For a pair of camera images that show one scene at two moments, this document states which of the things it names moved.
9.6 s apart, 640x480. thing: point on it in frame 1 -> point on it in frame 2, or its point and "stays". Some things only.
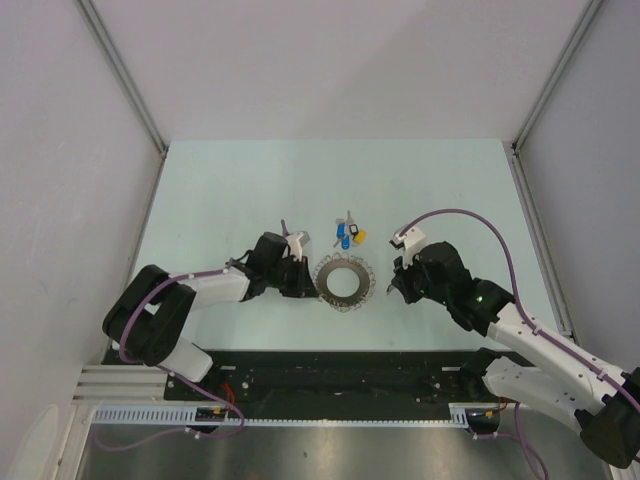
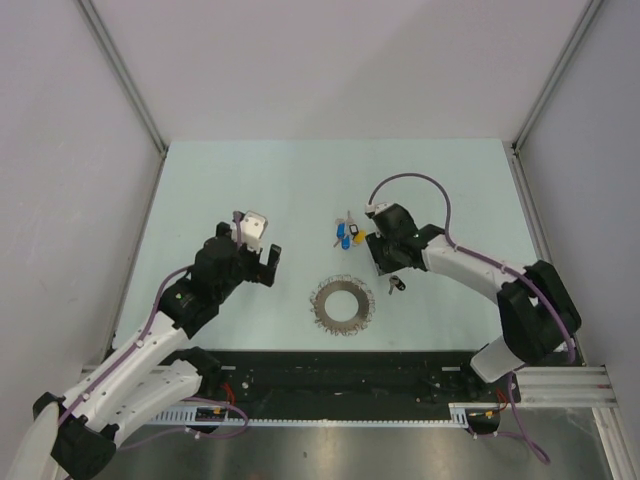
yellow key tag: x=360 y=236 stays
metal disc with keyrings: x=337 y=260 -> x=346 y=283
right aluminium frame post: x=590 y=17 stays
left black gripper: x=303 y=285 -> x=260 y=272
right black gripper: x=401 y=279 -> x=375 y=244
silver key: x=348 y=222 stays
